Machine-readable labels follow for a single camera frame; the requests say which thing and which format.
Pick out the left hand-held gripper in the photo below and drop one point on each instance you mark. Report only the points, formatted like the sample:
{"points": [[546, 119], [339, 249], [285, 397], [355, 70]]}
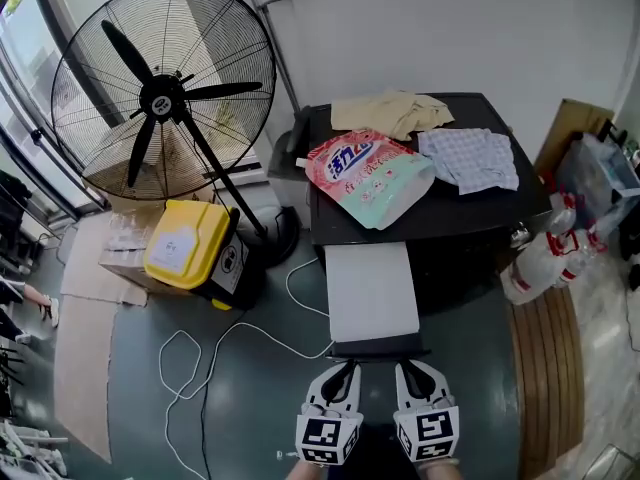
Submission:
{"points": [[327, 433]]}

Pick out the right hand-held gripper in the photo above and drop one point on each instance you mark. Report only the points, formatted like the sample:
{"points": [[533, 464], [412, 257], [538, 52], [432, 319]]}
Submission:
{"points": [[427, 433]]}

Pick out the white detergent drawer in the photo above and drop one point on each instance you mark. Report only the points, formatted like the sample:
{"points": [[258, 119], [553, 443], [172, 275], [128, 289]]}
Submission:
{"points": [[371, 293]]}

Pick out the person's left forearm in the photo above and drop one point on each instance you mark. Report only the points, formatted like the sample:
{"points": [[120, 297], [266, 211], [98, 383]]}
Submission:
{"points": [[307, 472]]}

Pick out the person's right forearm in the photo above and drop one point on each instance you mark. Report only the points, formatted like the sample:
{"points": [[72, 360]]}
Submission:
{"points": [[437, 470]]}

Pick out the black washing machine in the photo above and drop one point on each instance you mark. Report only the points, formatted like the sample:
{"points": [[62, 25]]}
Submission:
{"points": [[470, 213]]}

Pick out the pink detergent refill pouch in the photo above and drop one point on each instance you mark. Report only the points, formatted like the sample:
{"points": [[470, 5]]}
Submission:
{"points": [[367, 178]]}

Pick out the wooden slatted board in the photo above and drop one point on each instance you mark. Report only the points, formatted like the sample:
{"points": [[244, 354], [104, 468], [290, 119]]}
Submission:
{"points": [[547, 378]]}

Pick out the bag of plastic bottles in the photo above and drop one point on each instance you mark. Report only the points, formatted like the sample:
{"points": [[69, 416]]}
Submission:
{"points": [[545, 263]]}

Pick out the yellow-lidded black bin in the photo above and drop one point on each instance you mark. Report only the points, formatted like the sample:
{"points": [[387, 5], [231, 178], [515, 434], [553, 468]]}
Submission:
{"points": [[187, 245]]}

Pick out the blue checkered cloth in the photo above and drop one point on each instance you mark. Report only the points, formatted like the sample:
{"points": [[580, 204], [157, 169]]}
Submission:
{"points": [[470, 160]]}

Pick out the grey dustpan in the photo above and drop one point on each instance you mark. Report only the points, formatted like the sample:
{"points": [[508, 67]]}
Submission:
{"points": [[290, 148]]}

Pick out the brown cardboard box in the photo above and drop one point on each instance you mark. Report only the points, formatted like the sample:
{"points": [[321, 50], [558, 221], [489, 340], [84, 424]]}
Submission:
{"points": [[122, 263]]}

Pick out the flat cardboard floor sheet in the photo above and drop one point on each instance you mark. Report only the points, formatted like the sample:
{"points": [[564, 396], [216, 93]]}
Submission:
{"points": [[82, 358]]}

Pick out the clear bluish plastic bag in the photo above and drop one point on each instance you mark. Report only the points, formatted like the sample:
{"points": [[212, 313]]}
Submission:
{"points": [[595, 183]]}

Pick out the beige crumpled cloth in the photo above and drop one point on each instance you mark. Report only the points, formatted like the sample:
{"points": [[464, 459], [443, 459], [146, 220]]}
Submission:
{"points": [[390, 110]]}

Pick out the tall brown cardboard carton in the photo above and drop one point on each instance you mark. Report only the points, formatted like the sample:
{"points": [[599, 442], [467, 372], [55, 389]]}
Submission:
{"points": [[570, 128]]}

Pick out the grey mop pole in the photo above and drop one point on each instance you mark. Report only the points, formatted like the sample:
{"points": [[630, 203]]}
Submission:
{"points": [[272, 43]]}

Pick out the large black pedestal fan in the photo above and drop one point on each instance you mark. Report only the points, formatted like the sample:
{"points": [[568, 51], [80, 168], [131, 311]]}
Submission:
{"points": [[162, 100]]}

